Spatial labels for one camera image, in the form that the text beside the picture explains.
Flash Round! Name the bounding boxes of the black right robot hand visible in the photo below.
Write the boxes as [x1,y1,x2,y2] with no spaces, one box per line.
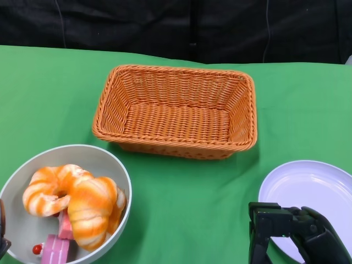
[248,202,352,264]

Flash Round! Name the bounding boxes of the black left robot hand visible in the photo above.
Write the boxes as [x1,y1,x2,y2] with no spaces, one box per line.
[0,198,12,259]

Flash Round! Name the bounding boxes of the pale green bowl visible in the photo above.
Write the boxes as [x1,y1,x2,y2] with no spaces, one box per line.
[0,144,133,264]

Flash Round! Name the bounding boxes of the magenta cake slice with cherry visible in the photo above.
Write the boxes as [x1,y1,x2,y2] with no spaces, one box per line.
[32,233,73,264]

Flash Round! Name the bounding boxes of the salmon pink cake slice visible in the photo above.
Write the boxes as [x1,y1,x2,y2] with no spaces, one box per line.
[57,211,75,239]

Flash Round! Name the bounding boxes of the orange striped croissant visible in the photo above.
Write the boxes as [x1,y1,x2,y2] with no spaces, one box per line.
[67,177,128,251]
[22,164,94,218]

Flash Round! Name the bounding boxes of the lavender plate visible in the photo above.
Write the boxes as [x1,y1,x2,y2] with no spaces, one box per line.
[257,160,352,263]

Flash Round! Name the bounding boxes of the orange wicker basket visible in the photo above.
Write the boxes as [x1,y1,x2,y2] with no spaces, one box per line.
[91,64,258,160]

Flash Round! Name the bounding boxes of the black backdrop curtain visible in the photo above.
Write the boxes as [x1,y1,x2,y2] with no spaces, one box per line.
[0,0,352,67]

